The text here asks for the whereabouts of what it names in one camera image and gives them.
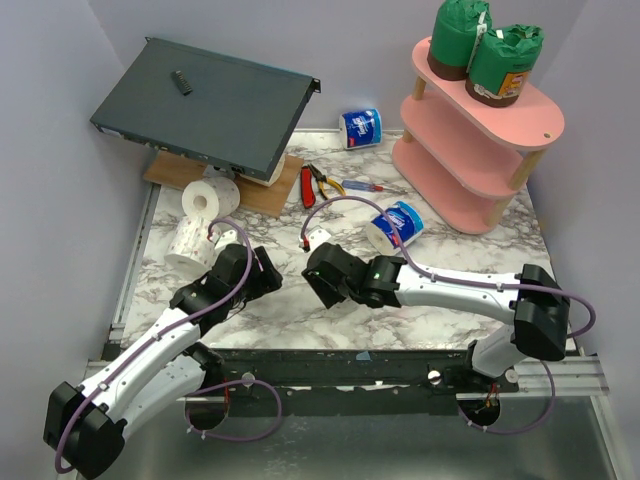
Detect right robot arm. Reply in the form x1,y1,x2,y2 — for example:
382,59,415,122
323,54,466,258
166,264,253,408
302,243,570,392

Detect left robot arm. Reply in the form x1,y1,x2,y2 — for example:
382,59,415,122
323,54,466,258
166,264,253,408
43,244,282,479

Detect pink three-tier shelf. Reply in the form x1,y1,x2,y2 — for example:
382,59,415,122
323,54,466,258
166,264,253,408
392,38,565,235

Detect floral roll lying left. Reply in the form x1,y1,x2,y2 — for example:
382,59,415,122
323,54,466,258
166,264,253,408
164,216,221,276

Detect blue wrapped Tempo roll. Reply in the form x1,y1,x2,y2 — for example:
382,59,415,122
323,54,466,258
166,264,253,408
365,201,424,255

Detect floral roll near board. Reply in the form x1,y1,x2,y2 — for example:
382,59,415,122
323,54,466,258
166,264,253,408
182,177,240,220

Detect wooden board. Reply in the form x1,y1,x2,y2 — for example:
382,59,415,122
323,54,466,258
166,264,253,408
143,152,304,218

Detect blue wrapped roll at back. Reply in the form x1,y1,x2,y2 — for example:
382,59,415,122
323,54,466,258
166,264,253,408
338,108,382,150

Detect small black connector strip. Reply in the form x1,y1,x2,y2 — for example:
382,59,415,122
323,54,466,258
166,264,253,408
171,70,193,96

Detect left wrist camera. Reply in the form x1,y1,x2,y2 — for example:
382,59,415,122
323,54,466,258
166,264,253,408
208,225,242,256

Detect red handled cutter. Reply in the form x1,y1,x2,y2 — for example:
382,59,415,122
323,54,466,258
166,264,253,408
300,166,316,209

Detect blue handled screwdriver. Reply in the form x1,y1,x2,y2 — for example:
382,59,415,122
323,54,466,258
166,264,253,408
341,180,406,195

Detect yellow handled pliers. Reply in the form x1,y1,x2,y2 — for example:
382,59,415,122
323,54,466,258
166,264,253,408
307,164,346,200

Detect black metal base rail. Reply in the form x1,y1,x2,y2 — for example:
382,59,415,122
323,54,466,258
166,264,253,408
102,344,521,419

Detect dark grey network switch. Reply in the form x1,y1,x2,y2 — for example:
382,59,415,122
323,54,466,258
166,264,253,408
90,37,321,181

